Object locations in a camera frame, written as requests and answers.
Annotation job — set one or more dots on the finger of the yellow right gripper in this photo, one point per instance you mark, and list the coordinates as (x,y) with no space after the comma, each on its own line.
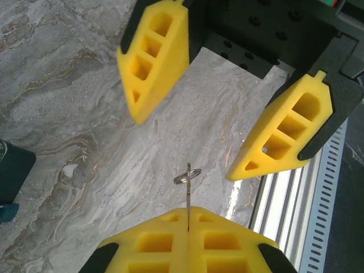
(167,65)
(273,162)

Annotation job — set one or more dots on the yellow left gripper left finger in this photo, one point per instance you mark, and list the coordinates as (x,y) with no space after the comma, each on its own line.
(148,250)

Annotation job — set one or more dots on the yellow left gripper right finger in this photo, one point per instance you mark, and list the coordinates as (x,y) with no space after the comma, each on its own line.
(227,250)

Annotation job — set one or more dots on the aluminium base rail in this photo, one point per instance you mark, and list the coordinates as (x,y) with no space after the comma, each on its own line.
(284,204)

